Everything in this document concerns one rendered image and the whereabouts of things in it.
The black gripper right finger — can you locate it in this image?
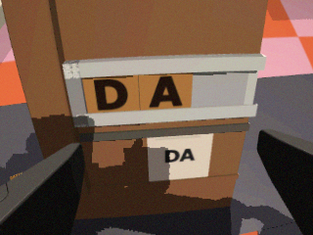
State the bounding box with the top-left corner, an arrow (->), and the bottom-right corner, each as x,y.
257,129 -> 313,235

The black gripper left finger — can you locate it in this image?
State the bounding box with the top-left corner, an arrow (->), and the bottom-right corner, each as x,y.
0,144 -> 86,235

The brown wooden board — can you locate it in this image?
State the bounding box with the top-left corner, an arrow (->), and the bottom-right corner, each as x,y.
1,0 -> 269,219

